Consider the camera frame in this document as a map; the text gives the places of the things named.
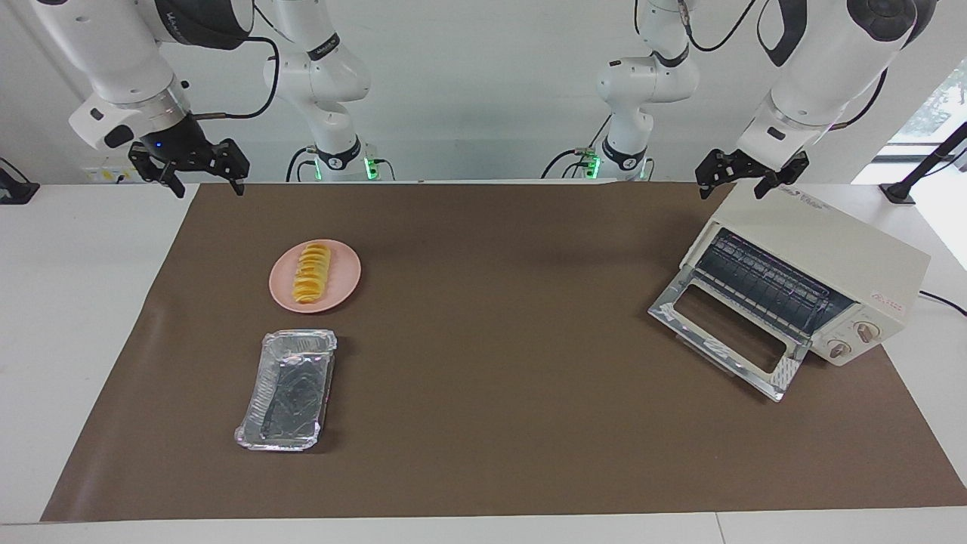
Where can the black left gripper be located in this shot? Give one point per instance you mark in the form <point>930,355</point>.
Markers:
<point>748,168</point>

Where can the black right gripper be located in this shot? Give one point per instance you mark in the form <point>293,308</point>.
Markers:
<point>181,147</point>

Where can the golden sliced bread loaf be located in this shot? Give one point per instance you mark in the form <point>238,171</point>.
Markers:
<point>312,273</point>

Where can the aluminium foil tray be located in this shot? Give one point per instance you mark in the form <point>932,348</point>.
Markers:
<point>291,393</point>

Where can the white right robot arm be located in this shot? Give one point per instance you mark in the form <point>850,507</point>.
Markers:
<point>121,60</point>

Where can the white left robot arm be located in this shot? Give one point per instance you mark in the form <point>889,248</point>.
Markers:
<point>808,83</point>

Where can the cream toaster oven body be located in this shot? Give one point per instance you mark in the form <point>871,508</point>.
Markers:
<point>846,249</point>

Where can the cream oven knob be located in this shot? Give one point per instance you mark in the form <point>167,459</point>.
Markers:
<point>838,349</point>
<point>866,331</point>

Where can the glass oven door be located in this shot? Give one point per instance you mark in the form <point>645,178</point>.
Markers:
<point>786,370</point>

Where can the black table clamp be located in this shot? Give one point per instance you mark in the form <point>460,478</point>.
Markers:
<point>15,193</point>

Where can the pink round plate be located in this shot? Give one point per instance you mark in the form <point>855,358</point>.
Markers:
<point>344,279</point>

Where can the brown table mat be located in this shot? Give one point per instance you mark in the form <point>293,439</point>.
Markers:
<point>483,423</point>

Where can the white wall socket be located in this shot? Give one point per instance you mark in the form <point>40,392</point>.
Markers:
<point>106,174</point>

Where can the black camera stand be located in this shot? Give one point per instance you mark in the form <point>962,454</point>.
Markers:
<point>925,162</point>

